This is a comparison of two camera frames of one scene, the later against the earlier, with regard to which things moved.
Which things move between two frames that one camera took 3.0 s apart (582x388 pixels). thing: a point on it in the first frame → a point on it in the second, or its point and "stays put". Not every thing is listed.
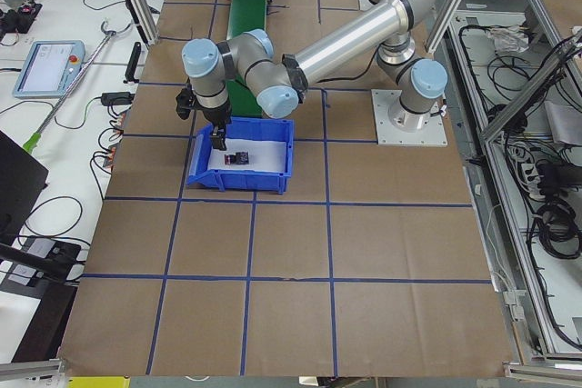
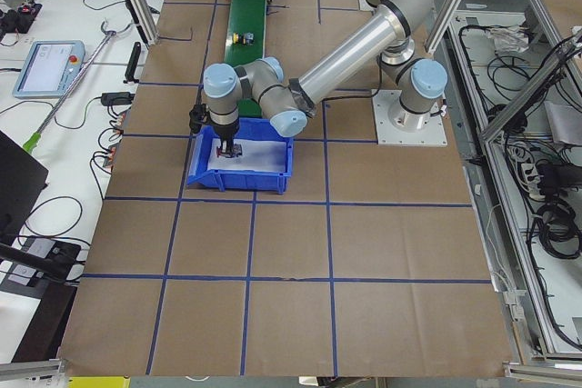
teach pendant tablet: x=50 y=68 stays put
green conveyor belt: x=247 y=14 stays put
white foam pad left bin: x=265 y=155 stays put
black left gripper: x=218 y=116 → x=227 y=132
